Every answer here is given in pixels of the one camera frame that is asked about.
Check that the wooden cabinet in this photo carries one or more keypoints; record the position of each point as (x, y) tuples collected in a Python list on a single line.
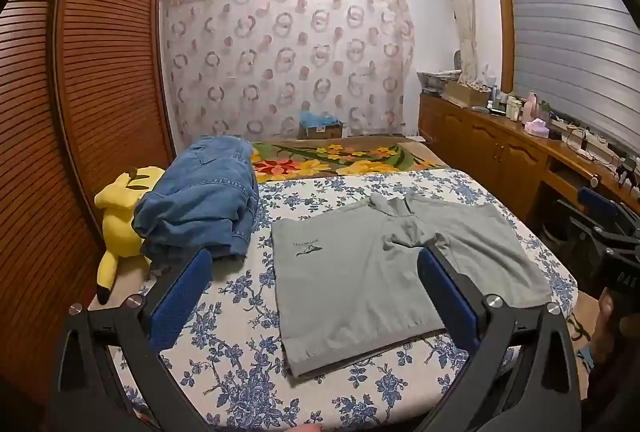
[(480, 136)]

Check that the blue plastic bag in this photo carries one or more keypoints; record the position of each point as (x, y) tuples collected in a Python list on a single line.
[(317, 117)]

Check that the white jar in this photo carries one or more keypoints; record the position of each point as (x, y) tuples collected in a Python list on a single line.
[(512, 107)]

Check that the small cardboard box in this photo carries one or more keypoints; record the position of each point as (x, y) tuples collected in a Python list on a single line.
[(320, 131)]

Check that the white plastic bag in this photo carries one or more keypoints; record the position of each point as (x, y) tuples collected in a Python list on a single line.
[(486, 74)]

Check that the colourful flower blanket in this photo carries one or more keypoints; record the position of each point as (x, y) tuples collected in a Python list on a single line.
[(320, 161)]

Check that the blue floral bedsheet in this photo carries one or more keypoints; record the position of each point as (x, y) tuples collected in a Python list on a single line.
[(240, 322)]

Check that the open cardboard box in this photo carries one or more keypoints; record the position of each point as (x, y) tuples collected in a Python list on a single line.
[(465, 94)]

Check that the pink tissue pack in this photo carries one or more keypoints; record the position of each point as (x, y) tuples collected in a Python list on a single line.
[(536, 127)]

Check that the grey window blind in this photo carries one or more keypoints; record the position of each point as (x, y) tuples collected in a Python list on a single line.
[(565, 36)]

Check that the beige lace curtain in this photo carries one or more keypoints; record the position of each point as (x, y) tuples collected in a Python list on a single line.
[(462, 11)]

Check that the grey pants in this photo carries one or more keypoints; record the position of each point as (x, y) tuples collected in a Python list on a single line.
[(350, 292)]

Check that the yellow plush toy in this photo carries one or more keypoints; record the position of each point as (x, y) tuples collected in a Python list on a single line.
[(117, 222)]

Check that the pink bottle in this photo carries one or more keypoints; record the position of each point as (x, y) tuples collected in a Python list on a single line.
[(531, 109)]

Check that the white power strip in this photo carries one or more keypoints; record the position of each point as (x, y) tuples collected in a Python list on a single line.
[(590, 139)]

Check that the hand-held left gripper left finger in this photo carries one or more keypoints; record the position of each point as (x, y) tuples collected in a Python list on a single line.
[(182, 302)]

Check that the blue denim jeans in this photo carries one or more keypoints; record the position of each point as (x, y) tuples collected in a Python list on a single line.
[(200, 197)]

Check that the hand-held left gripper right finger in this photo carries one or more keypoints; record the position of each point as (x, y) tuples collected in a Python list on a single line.
[(447, 297)]

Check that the person's right forearm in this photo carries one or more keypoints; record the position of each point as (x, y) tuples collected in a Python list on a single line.
[(617, 377)]

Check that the small green plant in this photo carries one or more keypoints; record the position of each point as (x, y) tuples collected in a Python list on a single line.
[(545, 107)]

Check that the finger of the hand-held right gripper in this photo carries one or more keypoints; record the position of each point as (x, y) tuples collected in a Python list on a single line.
[(595, 234), (597, 203)]

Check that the person's right hand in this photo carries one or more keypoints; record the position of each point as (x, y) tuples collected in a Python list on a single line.
[(606, 307)]

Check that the stack of papers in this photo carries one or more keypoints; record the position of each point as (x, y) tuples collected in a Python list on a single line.
[(437, 79)]

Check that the wooden window frame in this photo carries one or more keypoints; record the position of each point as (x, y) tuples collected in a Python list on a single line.
[(502, 11)]

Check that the blue grey cloth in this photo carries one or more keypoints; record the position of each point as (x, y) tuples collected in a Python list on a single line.
[(586, 357)]

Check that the circle print curtain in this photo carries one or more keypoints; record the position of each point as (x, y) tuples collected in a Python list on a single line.
[(280, 61)]

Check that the wooden louvered wardrobe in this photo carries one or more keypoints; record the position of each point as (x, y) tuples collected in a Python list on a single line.
[(100, 61)]

